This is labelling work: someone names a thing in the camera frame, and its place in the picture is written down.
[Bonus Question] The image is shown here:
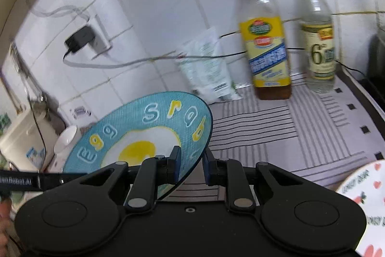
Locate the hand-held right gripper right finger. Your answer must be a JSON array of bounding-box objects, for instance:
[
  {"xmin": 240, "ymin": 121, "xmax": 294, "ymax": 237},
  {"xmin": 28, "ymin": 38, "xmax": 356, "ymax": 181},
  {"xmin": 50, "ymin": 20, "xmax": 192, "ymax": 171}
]
[{"xmin": 203, "ymin": 148, "xmax": 304, "ymax": 214}]

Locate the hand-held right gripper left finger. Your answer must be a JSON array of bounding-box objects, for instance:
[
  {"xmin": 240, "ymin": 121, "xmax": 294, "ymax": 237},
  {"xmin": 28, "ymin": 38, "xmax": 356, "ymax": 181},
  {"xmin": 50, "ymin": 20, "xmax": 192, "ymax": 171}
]
[{"xmin": 80, "ymin": 145, "xmax": 182, "ymax": 214}]

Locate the white bowl black rim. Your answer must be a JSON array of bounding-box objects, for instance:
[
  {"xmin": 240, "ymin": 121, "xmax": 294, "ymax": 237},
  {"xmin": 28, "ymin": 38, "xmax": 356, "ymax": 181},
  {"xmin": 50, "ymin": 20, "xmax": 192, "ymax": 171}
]
[{"xmin": 53, "ymin": 126, "xmax": 79, "ymax": 155}]

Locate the blue egg print plate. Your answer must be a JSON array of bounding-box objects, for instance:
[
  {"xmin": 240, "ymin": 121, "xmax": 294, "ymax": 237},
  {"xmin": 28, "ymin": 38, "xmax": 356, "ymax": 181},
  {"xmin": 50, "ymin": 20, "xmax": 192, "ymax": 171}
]
[{"xmin": 62, "ymin": 91, "xmax": 213, "ymax": 203}]

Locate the white heart print plate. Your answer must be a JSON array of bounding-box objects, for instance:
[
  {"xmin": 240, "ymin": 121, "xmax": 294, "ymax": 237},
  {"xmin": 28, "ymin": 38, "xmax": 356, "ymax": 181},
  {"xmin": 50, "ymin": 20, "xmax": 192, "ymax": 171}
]
[{"xmin": 335, "ymin": 159, "xmax": 385, "ymax": 257}]

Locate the white rice cooker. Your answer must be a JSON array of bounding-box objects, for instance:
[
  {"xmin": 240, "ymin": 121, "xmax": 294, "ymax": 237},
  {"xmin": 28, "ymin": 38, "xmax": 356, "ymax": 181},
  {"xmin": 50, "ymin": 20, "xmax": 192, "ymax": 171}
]
[{"xmin": 0, "ymin": 106, "xmax": 58, "ymax": 173}]

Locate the striped grey table mat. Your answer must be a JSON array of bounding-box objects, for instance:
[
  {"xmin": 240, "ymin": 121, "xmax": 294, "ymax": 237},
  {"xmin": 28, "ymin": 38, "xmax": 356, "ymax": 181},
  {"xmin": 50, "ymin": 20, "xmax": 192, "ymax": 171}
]
[{"xmin": 81, "ymin": 69, "xmax": 385, "ymax": 203}]

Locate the white plastic packet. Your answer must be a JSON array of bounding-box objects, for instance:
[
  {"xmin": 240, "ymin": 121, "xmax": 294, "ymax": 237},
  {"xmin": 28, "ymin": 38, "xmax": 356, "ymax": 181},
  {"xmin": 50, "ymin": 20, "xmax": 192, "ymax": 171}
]
[{"xmin": 175, "ymin": 27, "xmax": 244, "ymax": 104}]

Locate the yellow label brown liquid bottle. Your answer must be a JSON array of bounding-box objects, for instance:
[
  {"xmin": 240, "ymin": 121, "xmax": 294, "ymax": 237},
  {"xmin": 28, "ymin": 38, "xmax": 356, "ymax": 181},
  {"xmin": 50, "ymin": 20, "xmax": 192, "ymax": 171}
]
[{"xmin": 231, "ymin": 0, "xmax": 293, "ymax": 100}]

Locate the black power adapter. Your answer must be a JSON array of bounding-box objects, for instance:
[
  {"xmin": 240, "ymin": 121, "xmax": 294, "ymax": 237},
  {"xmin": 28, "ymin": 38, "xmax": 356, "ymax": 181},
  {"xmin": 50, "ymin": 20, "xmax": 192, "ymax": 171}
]
[{"xmin": 64, "ymin": 26, "xmax": 94, "ymax": 53}]

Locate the clear bottle cream label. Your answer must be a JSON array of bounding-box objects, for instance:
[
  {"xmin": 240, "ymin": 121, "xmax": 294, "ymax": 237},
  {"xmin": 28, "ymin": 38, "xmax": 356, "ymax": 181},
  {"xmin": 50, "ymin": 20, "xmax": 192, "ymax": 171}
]
[{"xmin": 290, "ymin": 0, "xmax": 337, "ymax": 94}]

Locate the black cooktop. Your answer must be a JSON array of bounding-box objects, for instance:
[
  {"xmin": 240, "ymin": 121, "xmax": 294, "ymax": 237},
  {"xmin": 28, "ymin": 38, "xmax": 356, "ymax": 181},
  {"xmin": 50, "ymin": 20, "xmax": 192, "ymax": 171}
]
[{"xmin": 343, "ymin": 31, "xmax": 385, "ymax": 118}]

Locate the black rice cooker cable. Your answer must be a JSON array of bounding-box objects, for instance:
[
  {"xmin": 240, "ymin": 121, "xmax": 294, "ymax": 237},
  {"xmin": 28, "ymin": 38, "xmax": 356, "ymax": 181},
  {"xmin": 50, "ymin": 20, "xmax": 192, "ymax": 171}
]
[{"xmin": 26, "ymin": 93, "xmax": 48, "ymax": 157}]

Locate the wall sticker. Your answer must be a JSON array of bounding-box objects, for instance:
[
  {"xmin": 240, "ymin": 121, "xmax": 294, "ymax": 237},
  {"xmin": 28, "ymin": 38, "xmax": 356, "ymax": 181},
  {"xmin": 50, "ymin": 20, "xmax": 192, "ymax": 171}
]
[{"xmin": 70, "ymin": 106, "xmax": 92, "ymax": 119}]

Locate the black adapter cable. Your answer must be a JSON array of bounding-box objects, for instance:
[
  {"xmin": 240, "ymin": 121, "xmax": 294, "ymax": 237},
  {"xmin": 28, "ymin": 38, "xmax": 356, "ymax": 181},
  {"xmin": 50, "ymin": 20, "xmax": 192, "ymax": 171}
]
[{"xmin": 63, "ymin": 46, "xmax": 306, "ymax": 68}]

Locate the white wall socket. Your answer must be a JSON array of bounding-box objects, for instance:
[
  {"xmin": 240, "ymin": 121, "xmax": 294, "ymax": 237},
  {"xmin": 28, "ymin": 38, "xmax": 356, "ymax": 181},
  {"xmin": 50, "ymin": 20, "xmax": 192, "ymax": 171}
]
[{"xmin": 85, "ymin": 13, "xmax": 113, "ymax": 60}]

